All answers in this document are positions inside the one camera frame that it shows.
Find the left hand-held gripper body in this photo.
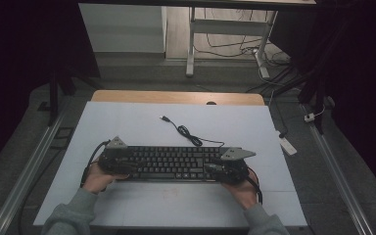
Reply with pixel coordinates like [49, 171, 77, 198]
[97, 135, 135, 175]

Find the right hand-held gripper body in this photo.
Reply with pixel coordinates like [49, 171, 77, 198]
[214, 147, 258, 186]

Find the black keyboard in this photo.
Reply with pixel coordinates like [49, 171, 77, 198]
[115, 145, 247, 183]

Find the person's right hand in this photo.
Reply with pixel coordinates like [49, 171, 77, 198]
[220, 176, 259, 211]

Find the person's left hand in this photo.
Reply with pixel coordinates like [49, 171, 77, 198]
[81, 161, 129, 196]

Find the white board table cover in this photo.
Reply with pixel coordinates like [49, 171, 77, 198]
[32, 100, 308, 229]

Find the white power strip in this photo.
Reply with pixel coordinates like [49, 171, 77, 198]
[275, 129, 299, 157]

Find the wooden table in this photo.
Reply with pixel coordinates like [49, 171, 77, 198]
[90, 89, 266, 107]

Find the black metal stand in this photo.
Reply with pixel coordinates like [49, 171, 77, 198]
[47, 63, 96, 127]
[270, 58, 332, 135]

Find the white cabinet panel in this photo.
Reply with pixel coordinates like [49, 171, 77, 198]
[77, 3, 168, 54]

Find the black curtain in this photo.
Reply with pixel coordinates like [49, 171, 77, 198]
[268, 0, 376, 204]
[0, 0, 101, 179]

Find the left hand-held gripper black cable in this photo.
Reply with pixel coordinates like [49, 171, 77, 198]
[79, 139, 112, 189]

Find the hand-held gripper black cable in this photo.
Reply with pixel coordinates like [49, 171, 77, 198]
[245, 166, 264, 206]
[79, 139, 112, 189]

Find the right hand-held gripper black cable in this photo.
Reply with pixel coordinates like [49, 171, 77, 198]
[245, 166, 264, 206]

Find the black keyboard usb cable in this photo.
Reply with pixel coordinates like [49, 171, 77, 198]
[159, 115, 226, 149]

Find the aluminium floor rail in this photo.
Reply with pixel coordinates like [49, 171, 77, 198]
[0, 111, 67, 235]
[302, 104, 375, 235]

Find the tangle of floor cables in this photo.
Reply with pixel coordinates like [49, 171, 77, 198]
[194, 8, 295, 96]

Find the white desk frame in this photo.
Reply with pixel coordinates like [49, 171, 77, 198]
[185, 5, 279, 79]

